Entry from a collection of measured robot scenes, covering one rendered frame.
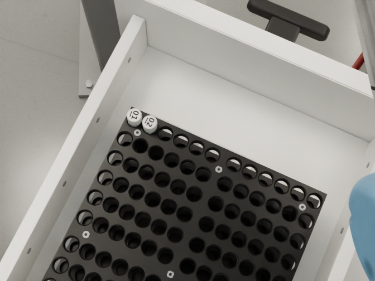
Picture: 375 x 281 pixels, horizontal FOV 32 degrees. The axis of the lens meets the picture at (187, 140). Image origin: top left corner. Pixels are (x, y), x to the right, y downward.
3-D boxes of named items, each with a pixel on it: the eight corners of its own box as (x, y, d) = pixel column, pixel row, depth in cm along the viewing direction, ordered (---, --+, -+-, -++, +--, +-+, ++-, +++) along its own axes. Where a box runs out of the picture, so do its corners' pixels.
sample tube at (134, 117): (128, 135, 57) (124, 119, 53) (133, 122, 58) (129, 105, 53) (142, 139, 57) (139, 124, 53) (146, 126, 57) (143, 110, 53)
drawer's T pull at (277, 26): (250, -1, 58) (251, -8, 56) (328, 33, 57) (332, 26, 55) (234, 33, 57) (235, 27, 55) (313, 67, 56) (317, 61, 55)
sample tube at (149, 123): (142, 140, 57) (139, 125, 53) (148, 128, 57) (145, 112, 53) (154, 146, 57) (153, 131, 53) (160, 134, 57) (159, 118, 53)
